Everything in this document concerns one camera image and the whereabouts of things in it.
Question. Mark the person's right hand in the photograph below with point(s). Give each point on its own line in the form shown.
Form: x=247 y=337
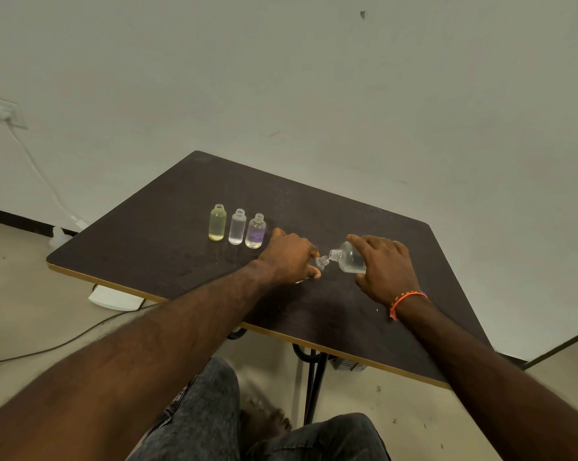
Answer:
x=389 y=273

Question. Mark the person's left hand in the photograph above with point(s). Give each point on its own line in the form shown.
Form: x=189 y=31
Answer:
x=284 y=256

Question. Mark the person's right thumb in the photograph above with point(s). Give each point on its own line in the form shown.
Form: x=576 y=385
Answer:
x=361 y=279

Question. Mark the person's left thumb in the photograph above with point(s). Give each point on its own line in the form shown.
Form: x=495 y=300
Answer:
x=309 y=272

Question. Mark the large clear plastic bottle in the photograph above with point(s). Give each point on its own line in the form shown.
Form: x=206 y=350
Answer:
x=349 y=260

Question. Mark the person's right forearm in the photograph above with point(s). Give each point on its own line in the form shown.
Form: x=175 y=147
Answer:
x=485 y=379

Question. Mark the person's left forearm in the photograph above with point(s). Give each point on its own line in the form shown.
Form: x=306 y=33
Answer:
x=125 y=360

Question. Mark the small bottle with purple liquid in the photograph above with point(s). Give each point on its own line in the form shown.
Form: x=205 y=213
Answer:
x=255 y=233

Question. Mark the small bottle with clear liquid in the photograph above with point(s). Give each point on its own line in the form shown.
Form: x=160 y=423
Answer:
x=237 y=229

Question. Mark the grey metal box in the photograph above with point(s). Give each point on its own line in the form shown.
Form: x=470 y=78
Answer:
x=349 y=364

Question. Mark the small bottle with yellow liquid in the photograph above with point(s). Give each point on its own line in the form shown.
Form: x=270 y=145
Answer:
x=217 y=225

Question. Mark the black metal table leg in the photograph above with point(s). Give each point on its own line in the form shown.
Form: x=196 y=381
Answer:
x=314 y=384

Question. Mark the person's bare foot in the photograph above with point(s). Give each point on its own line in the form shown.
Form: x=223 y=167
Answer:
x=265 y=422

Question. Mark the grey jeans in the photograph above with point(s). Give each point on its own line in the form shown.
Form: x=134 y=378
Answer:
x=207 y=417

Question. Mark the white flat floor device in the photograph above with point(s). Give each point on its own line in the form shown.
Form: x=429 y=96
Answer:
x=116 y=299

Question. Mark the white plug adapter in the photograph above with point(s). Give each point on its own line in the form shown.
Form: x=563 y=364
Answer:
x=61 y=236

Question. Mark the black skirting board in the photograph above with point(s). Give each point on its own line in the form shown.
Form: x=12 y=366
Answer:
x=15 y=220

